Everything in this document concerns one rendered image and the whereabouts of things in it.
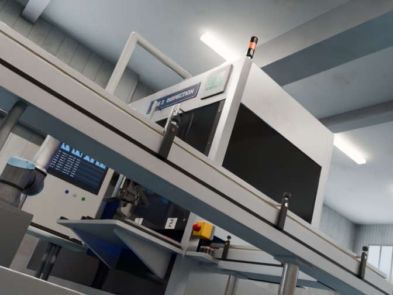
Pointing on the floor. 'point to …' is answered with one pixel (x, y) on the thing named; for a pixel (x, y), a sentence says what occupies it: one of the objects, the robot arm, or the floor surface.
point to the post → (220, 139)
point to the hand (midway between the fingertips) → (125, 220)
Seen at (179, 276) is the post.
